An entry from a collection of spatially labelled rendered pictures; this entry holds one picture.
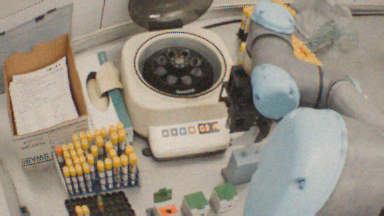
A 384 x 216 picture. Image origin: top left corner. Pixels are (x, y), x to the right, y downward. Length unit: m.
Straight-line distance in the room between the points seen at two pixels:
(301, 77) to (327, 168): 0.41
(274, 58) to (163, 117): 0.46
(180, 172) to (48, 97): 0.37
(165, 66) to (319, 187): 0.92
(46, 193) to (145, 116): 0.34
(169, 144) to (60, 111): 0.28
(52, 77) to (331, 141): 0.99
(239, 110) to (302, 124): 0.57
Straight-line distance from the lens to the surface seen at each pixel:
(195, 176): 1.21
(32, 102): 1.25
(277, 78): 0.75
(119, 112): 1.20
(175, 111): 1.18
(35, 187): 1.17
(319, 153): 0.37
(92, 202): 1.12
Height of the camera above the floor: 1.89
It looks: 50 degrees down
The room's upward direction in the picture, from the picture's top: 12 degrees clockwise
